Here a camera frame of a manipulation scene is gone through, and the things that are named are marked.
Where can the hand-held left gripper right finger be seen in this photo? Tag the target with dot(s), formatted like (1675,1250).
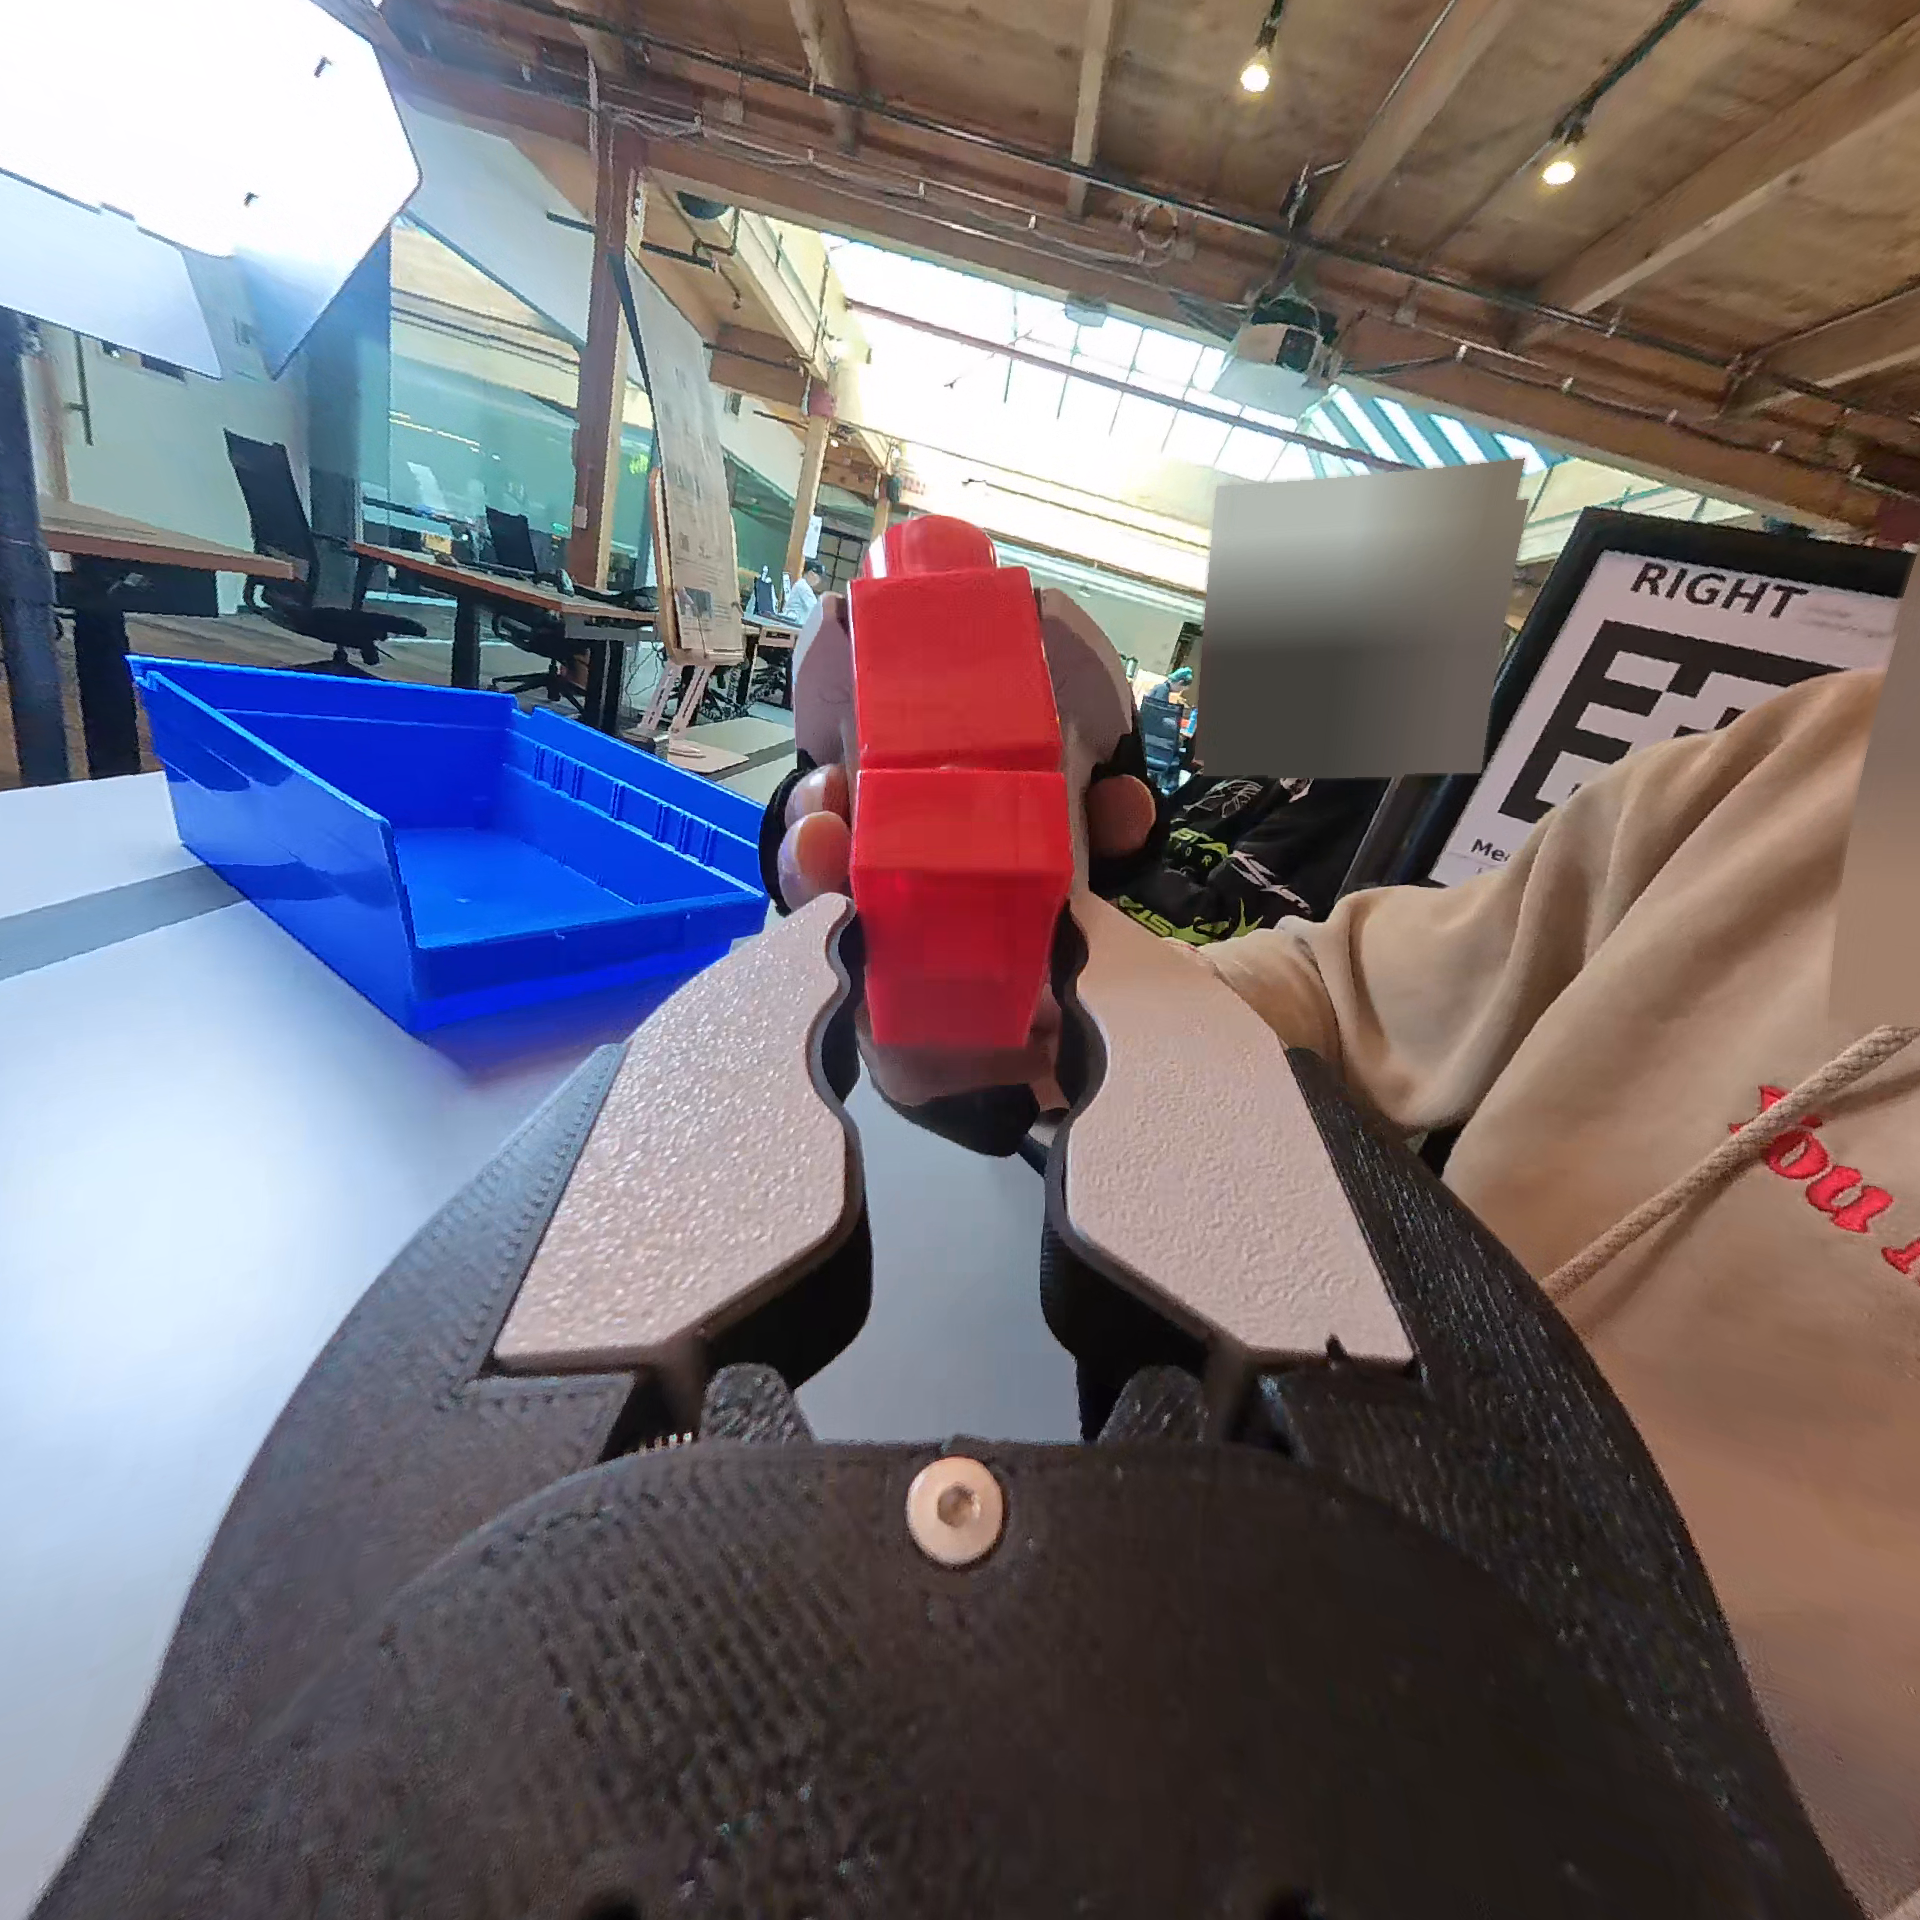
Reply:
(1215,1186)

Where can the black tripod pole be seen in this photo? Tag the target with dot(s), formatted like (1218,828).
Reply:
(30,600)

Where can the red two-stud mega block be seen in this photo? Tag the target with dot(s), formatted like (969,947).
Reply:
(961,885)

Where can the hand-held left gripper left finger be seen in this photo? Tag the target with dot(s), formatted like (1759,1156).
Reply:
(691,1186)

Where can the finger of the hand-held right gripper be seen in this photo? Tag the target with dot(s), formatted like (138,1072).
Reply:
(1089,691)
(826,691)

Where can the grey tripod plate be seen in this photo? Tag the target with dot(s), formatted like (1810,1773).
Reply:
(195,119)

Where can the black garment green print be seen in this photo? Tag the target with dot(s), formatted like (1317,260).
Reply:
(1277,856)

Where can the wooden easel board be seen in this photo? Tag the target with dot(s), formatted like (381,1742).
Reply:
(691,451)

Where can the black office chair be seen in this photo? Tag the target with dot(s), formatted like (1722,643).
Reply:
(271,511)

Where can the wooden desk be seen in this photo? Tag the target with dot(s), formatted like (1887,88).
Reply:
(494,587)
(149,547)

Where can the blue plastic bin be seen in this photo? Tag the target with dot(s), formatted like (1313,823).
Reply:
(299,850)

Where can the framed black white sign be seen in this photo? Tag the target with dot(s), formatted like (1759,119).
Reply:
(1634,676)

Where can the hanging ceiling lamp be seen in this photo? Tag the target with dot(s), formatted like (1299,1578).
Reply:
(1256,68)
(1559,159)

